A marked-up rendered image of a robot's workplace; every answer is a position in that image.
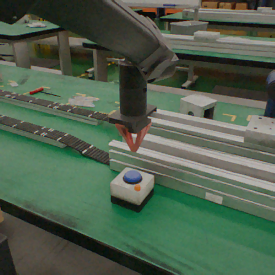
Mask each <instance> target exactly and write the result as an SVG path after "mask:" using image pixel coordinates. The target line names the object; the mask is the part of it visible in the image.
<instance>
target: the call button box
mask: <svg viewBox="0 0 275 275"><path fill-rule="evenodd" d="M130 170H135V169H132V168H128V167H126V168H125V169H124V170H123V171H122V172H121V173H120V174H119V175H118V176H117V177H116V178H115V179H114V180H113V181H112V182H111V183H110V189H111V199H110V201H111V203H114V204H117V205H119V206H122V207H125V208H127V209H130V210H132V211H135V212H140V211H141V210H142V208H143V207H144V206H145V205H146V203H147V202H148V200H149V199H150V198H151V197H152V195H153V185H154V175H151V174H148V173H145V172H142V171H138V170H135V171H138V172H139V173H140V174H141V178H140V180H139V181H137V182H128V181H126V180H125V179H124V173H126V172H127V171H130ZM136 184H139V185H140V186H141V190H140V191H138V192H137V191H135V190H134V186H135V185H136Z"/></svg>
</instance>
